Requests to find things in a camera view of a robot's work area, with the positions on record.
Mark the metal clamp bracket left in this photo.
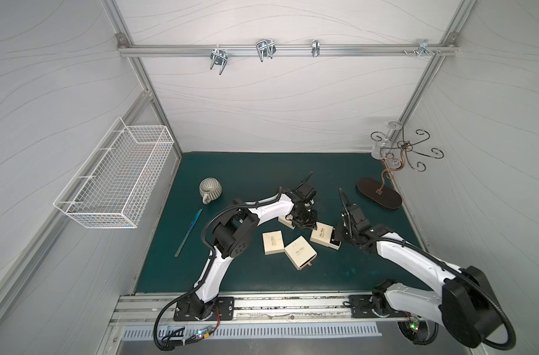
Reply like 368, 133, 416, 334
210, 48, 228, 75

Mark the cream jewelry box front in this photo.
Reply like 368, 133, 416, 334
284, 236, 318, 271

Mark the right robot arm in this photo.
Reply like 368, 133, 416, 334
334, 190, 517, 351

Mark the metal jewelry tree stand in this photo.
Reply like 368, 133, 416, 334
356, 121, 445, 209

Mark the white wire basket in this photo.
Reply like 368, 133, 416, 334
53, 117, 174, 229

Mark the aluminium crossbar rail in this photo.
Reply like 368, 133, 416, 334
119, 43, 459, 58

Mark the metal clamp bracket middle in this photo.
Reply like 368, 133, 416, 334
255, 39, 276, 62

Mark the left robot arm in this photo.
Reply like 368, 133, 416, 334
188, 177, 318, 309

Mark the metal clamp bracket small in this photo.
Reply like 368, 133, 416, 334
312, 39, 321, 58

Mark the grey ribbed ceramic mug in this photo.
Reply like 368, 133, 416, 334
199, 177, 223, 205

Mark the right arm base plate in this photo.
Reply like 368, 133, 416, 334
343, 294, 408, 319

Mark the cream jewelry box top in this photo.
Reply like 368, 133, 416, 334
278, 215, 295, 229

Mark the metal clamp bracket right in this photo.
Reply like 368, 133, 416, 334
402, 39, 442, 58

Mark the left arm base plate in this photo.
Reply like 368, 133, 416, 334
173, 294, 235, 321

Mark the cream jewelry box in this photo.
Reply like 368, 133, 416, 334
262, 231, 285, 255
309, 222, 341, 250
278, 215, 295, 229
284, 236, 318, 271

